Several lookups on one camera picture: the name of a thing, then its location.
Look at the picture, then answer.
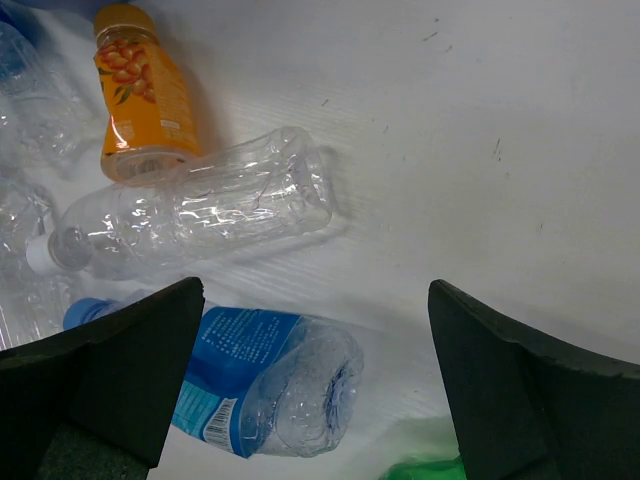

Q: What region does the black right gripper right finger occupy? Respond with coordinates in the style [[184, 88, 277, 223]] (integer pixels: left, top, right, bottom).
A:
[[428, 280, 639, 479]]

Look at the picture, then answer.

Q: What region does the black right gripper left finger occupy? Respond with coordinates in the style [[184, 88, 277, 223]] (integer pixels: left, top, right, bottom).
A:
[[1, 277, 204, 479]]

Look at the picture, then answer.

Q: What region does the green soda bottle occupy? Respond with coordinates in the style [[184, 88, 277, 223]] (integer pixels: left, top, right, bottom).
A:
[[379, 456, 467, 480]]

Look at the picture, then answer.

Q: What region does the crushed clear plastic bottle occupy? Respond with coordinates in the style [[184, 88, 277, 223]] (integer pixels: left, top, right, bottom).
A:
[[1, 178, 83, 350]]

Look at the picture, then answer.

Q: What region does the blue label water bottle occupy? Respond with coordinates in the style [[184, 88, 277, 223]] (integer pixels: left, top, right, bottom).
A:
[[62, 297, 365, 459]]

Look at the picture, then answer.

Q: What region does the clear plastic bottle white cap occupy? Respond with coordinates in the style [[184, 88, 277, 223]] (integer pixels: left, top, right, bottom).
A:
[[26, 126, 332, 281]]

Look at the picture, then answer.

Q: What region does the orange juice bottle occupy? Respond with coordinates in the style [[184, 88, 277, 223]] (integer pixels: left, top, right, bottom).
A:
[[94, 3, 201, 182]]

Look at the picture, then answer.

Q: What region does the clear bottle blue label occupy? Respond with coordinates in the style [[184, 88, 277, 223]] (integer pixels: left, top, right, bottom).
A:
[[1, 22, 97, 171]]

